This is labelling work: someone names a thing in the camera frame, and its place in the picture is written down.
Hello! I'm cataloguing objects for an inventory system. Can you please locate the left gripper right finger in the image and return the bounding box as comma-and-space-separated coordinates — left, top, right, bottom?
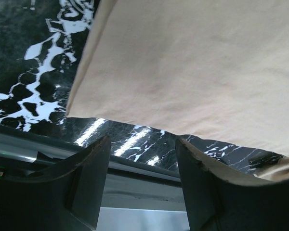
175, 139, 289, 231

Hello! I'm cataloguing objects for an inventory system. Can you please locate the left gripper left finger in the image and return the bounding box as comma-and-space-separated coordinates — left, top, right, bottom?
0, 136, 111, 231

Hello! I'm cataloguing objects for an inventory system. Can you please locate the beige t shirt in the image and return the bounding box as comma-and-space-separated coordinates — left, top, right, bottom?
66, 0, 289, 181

